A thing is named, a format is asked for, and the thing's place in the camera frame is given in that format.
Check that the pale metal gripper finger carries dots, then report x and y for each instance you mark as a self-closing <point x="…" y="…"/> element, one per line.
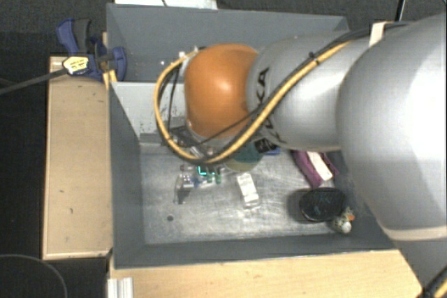
<point x="182" y="190"/>
<point x="185" y="168"/>

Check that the grey metal bin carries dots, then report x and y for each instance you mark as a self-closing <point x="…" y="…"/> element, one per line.
<point x="209" y="216"/>

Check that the teal round cup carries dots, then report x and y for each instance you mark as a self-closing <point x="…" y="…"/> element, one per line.
<point x="246" y="157"/>

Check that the clear plastic bottle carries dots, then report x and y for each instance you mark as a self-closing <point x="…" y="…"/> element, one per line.
<point x="248" y="190"/>

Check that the pale wood flat board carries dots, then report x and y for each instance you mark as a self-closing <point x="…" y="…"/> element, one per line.
<point x="78" y="164"/>

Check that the purple and white packet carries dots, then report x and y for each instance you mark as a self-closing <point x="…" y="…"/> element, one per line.
<point x="314" y="167"/>

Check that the black oval case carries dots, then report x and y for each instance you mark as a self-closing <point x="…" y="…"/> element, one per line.
<point x="321" y="205"/>

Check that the white toy duck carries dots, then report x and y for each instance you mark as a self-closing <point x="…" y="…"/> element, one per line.
<point x="343" y="222"/>

